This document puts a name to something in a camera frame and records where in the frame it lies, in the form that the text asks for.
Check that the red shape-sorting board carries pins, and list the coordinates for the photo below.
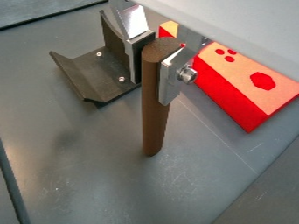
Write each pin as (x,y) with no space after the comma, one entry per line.
(249,91)

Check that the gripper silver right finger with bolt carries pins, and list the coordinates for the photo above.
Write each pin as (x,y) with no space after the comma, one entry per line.
(176,66)

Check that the brown oval peg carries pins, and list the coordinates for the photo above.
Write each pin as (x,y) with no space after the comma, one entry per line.
(155,112)

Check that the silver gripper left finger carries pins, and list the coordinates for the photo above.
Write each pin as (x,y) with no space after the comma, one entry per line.
(129,15)

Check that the black curved holder bracket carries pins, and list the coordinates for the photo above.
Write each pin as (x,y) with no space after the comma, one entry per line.
(99,74)

